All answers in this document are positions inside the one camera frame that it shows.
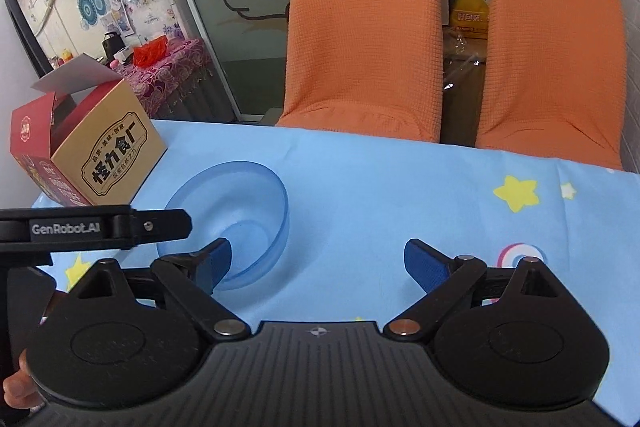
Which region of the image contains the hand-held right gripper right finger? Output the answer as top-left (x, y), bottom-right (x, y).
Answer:
top-left (383, 238), bottom-right (563, 341)

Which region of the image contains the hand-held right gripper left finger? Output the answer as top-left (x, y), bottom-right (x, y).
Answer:
top-left (66, 238), bottom-right (252, 342)

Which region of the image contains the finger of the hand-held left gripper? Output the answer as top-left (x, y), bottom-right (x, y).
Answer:
top-left (112, 208), bottom-right (192, 251)

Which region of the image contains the blue translucent bowl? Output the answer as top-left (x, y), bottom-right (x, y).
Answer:
top-left (156, 161), bottom-right (290, 292)

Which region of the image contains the person's left hand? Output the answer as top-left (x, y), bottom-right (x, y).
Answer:
top-left (1, 349), bottom-right (47, 410)

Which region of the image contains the blue cartoon tablecloth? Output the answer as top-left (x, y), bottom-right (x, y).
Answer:
top-left (30, 119), bottom-right (640, 410)

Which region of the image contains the red and tan snack box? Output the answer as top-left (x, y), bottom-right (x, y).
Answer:
top-left (10, 53), bottom-right (169, 208)

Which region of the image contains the purple floral covered table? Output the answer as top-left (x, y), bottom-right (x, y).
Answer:
top-left (116, 38), bottom-right (237, 120)

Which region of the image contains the red bag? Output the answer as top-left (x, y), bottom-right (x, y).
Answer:
top-left (132, 35), bottom-right (169, 68)

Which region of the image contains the black kettle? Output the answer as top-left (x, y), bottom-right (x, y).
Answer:
top-left (101, 32), bottom-right (124, 64)

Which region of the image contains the frosted glass cartoon partition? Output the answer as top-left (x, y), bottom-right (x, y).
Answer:
top-left (159, 0), bottom-right (311, 120)

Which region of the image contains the clear plastic bag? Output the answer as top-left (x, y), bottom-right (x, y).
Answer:
top-left (442, 31), bottom-right (490, 94)

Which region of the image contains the orange covered chair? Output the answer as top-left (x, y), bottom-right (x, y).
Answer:
top-left (475, 0), bottom-right (629, 172)
top-left (276, 0), bottom-right (445, 144)

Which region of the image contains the blue round wall decoration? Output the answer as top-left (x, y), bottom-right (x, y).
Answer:
top-left (75, 0), bottom-right (109, 28)

